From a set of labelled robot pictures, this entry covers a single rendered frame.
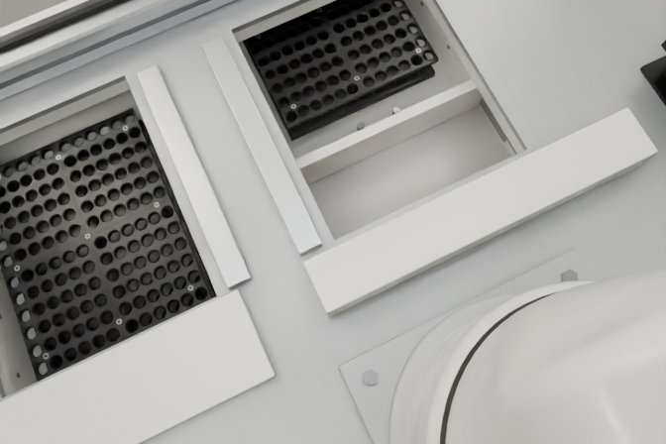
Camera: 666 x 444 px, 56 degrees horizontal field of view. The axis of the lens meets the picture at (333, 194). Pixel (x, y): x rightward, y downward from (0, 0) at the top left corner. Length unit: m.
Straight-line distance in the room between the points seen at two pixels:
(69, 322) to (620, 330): 0.53
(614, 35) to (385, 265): 0.33
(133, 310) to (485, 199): 0.34
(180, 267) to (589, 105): 0.42
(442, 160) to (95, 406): 0.43
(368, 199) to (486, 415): 0.46
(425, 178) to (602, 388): 0.51
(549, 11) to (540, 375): 0.50
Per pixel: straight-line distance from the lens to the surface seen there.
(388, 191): 0.70
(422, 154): 0.72
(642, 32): 0.71
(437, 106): 0.67
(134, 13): 0.64
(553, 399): 0.23
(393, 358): 0.54
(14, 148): 0.81
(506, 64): 0.65
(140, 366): 0.57
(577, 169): 0.58
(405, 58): 0.69
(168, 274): 0.63
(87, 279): 0.66
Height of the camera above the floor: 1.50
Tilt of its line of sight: 73 degrees down
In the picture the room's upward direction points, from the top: 6 degrees counter-clockwise
